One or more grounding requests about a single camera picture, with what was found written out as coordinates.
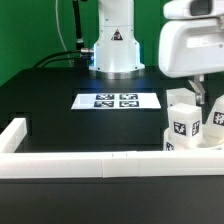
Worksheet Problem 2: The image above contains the white fiducial marker sheet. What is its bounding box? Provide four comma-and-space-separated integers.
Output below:
72, 93, 161, 110

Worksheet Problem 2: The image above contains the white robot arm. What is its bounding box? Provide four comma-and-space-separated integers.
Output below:
89, 0, 224, 104

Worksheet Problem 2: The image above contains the white round stool seat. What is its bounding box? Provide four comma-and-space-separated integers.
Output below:
163, 129, 224, 151

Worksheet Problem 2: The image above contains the white U-shaped obstacle fence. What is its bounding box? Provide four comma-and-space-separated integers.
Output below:
0, 118, 224, 179

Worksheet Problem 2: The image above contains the black cable upper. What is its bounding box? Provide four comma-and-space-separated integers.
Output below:
32, 50, 94, 70

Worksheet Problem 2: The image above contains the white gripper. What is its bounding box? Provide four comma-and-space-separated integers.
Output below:
158, 0, 224, 104

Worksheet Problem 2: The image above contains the black cable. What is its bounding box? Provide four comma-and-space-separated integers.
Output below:
39, 55, 94, 69
32, 50, 94, 70

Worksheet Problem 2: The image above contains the black cable lower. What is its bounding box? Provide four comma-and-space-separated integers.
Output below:
39, 55, 94, 69

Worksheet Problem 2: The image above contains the white thin cable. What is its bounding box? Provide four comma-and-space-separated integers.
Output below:
55, 0, 73, 68

